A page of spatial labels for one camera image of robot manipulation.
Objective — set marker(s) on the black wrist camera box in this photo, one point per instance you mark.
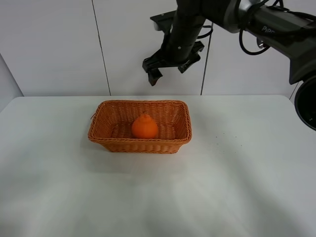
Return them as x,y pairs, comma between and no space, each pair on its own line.
163,22

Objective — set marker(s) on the orange dekopon fruit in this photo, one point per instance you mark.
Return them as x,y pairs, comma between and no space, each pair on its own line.
144,127

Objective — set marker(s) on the orange wicker basket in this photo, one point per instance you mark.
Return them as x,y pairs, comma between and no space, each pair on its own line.
112,121

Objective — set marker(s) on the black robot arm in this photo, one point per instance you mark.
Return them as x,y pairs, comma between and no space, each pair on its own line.
291,33

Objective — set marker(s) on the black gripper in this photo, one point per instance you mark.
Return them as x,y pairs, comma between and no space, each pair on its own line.
171,55

